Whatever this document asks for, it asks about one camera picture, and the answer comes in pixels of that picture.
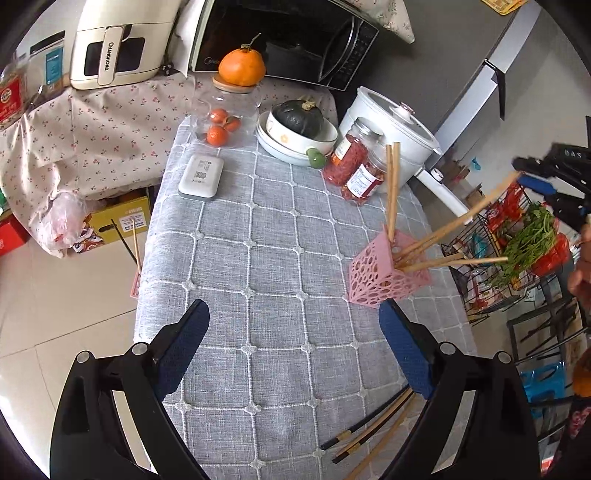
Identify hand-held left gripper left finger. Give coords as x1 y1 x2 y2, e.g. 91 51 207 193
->
48 298 211 480

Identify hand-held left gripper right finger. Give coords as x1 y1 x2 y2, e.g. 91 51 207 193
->
379 299 541 480

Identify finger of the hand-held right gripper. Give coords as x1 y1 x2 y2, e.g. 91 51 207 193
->
512 157 557 175
519 173 560 195

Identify long wooden chopstick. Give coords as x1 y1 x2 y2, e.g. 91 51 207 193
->
399 172 522 259
397 252 465 271
344 405 417 480
402 257 509 273
131 219 143 274
339 390 414 444
385 144 393 241

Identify black chopstick with gold band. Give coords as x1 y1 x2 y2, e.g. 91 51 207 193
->
332 398 415 464
322 391 413 450

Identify pink perforated utensil holder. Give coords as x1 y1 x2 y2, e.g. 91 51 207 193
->
347 224 433 308

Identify person's right hand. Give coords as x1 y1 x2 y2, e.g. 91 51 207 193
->
567 256 591 296

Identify assorted snack packets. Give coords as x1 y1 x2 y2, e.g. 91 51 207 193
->
471 185 532 305

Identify bunch of green herbs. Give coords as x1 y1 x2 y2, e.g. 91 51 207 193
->
489 203 559 283

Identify red plastic bag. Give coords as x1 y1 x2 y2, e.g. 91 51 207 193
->
531 233 573 278

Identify brown cardboard box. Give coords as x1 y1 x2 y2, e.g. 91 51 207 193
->
434 157 485 208

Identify grey checked tablecloth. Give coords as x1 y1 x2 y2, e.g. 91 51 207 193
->
134 115 478 480

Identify dark grey refrigerator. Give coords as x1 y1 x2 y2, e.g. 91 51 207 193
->
427 0 555 158

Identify plain black chopstick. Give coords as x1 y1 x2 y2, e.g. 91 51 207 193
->
111 218 141 273

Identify blue plastic stool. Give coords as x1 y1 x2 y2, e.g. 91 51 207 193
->
517 362 573 421

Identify white electric cooking pot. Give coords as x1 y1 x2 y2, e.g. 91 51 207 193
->
338 86 472 217

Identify yellow cardboard box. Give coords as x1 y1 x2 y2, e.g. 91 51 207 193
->
88 196 153 245

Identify yellow fridge ornament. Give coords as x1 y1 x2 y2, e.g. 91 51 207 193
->
480 0 529 14

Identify red spice jar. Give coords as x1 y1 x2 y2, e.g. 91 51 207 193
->
342 145 393 204
323 117 384 185

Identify white portable device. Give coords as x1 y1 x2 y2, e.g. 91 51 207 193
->
178 154 225 202

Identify clear plastic bag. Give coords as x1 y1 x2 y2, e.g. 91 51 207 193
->
28 191 93 259

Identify person's dark floral clothing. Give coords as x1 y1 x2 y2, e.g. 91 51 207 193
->
538 392 591 480

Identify floral microwave cover cloth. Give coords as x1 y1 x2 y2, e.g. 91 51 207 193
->
339 0 416 44

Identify red box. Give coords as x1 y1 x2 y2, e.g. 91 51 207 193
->
0 215 28 257

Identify stacked white bowls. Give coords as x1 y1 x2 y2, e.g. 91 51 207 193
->
256 111 335 168

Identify dark green pumpkin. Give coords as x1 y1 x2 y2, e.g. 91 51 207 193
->
271 97 326 138

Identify white flower print bowl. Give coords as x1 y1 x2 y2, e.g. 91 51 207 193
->
266 104 339 149

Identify cherry print tablecloth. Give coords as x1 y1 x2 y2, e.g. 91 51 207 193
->
0 74 338 259

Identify clear glass jar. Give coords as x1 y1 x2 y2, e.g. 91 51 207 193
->
191 76 262 148

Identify black microwave oven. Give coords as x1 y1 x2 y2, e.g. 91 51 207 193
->
189 0 380 92

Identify orange pumpkin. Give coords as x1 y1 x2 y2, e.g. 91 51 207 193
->
218 33 267 87

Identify red label jar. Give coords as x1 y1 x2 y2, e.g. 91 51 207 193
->
0 60 42 130

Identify blue label container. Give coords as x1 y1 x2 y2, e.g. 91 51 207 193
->
28 30 77 97

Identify cream air fryer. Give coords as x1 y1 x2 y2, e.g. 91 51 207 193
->
69 0 178 90

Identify black wire storage rack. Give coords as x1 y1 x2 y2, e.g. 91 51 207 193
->
441 182 578 315

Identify black chair frame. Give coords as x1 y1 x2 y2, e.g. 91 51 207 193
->
505 295 583 365

